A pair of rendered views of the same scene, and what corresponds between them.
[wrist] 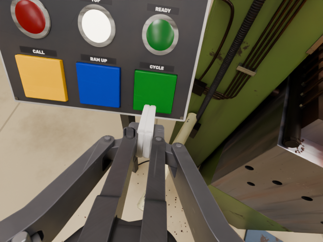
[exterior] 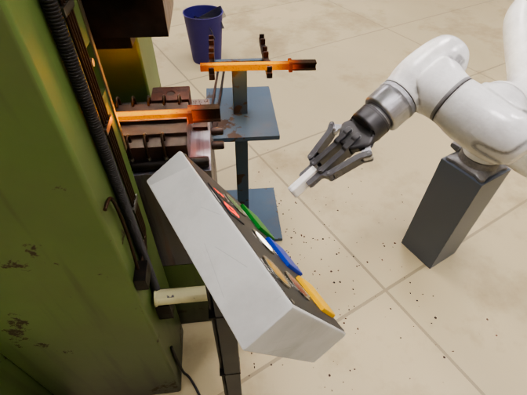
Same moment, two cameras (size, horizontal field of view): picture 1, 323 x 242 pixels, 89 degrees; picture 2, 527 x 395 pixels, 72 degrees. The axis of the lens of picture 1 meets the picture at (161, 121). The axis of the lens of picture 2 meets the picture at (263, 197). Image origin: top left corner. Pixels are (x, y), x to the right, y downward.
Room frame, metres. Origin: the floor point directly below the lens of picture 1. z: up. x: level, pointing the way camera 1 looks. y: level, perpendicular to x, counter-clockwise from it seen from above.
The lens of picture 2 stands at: (0.43, 0.46, 1.59)
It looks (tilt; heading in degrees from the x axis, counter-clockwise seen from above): 46 degrees down; 242
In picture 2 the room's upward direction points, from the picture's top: 2 degrees clockwise
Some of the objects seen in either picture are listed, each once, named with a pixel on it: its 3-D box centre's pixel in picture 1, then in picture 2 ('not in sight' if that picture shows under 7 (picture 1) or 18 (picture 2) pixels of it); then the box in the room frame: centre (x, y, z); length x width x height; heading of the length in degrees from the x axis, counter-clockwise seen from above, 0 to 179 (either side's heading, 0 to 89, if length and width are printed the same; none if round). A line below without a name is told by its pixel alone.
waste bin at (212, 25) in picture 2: not in sight; (206, 34); (-0.67, -2.79, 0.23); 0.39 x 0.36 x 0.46; 5
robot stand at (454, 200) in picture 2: not in sight; (448, 211); (-0.93, -0.17, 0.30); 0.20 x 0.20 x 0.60; 5
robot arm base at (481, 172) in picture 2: not in sight; (474, 156); (-0.93, -0.19, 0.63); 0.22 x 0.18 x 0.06; 95
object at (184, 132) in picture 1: (171, 155); (230, 290); (0.24, -0.07, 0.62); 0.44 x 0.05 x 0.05; 160
